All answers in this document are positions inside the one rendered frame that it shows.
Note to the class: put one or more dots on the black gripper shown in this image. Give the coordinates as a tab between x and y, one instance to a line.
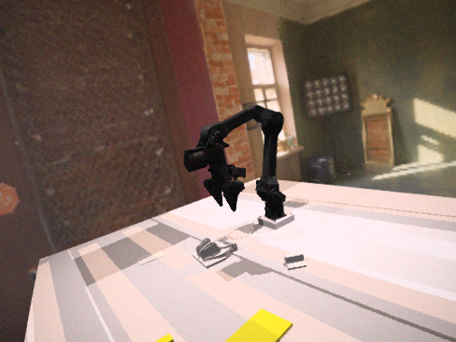
220	181

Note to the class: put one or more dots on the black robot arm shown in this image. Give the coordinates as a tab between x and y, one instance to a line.
207	151

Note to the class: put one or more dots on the yellow rectangular bar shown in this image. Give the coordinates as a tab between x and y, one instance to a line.
166	338

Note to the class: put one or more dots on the yellow flat plate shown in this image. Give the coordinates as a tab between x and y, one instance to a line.
262	327

